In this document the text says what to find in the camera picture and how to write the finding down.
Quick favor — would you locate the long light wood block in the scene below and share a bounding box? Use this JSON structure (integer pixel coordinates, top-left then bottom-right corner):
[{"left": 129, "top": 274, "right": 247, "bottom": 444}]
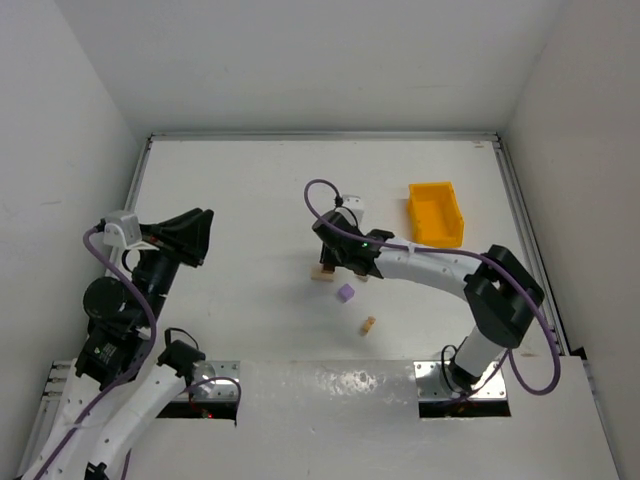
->
[{"left": 310, "top": 268, "right": 334, "bottom": 282}]

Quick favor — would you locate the yellow plastic bin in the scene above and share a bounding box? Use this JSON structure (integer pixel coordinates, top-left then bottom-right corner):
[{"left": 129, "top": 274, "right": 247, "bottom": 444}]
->
[{"left": 407, "top": 182, "right": 465, "bottom": 248}]

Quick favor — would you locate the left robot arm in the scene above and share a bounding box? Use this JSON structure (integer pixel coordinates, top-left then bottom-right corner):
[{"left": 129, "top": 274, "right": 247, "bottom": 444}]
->
[{"left": 22, "top": 208, "right": 214, "bottom": 479}]

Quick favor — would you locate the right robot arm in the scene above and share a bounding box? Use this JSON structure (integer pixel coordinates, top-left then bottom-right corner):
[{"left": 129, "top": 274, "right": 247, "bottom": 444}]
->
[{"left": 312, "top": 209, "right": 544, "bottom": 395}]

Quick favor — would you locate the purple cube block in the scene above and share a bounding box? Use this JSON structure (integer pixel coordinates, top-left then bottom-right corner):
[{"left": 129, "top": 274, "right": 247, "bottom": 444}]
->
[{"left": 337, "top": 284, "right": 355, "bottom": 302}]

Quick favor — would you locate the small orange wood block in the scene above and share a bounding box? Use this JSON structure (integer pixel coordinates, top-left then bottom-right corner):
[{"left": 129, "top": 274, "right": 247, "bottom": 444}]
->
[{"left": 360, "top": 316, "right": 376, "bottom": 336}]

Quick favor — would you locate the white front cover board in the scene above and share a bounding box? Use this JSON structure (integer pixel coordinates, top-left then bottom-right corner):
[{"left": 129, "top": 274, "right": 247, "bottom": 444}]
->
[{"left": 128, "top": 358, "right": 617, "bottom": 479}]

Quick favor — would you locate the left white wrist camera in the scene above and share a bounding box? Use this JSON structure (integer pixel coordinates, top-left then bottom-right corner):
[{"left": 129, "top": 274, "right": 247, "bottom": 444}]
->
[{"left": 102, "top": 210, "right": 152, "bottom": 250}]

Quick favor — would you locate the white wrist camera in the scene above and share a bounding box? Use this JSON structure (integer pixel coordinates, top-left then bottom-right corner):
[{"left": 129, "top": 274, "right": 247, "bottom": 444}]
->
[
  {"left": 335, "top": 195, "right": 365, "bottom": 227},
  {"left": 102, "top": 210, "right": 152, "bottom": 250}
]

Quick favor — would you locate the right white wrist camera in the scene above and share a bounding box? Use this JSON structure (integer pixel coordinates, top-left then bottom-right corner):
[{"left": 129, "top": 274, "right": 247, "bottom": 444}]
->
[{"left": 335, "top": 195, "right": 365, "bottom": 227}]

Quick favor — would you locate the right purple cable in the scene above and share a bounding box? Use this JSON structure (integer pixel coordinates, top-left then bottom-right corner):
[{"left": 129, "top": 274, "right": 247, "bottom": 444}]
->
[{"left": 303, "top": 178, "right": 562, "bottom": 401}]

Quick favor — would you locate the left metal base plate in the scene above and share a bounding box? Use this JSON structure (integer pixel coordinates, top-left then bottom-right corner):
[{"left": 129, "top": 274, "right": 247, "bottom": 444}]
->
[{"left": 192, "top": 360, "right": 240, "bottom": 402}]

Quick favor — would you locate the metal base plate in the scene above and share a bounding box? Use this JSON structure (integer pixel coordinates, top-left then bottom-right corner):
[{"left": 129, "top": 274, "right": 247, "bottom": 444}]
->
[
  {"left": 413, "top": 360, "right": 508, "bottom": 402},
  {"left": 192, "top": 360, "right": 240, "bottom": 402}
]

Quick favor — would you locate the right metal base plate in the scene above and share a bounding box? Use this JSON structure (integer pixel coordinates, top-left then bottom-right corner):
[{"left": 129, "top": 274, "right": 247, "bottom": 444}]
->
[{"left": 413, "top": 360, "right": 508, "bottom": 402}]

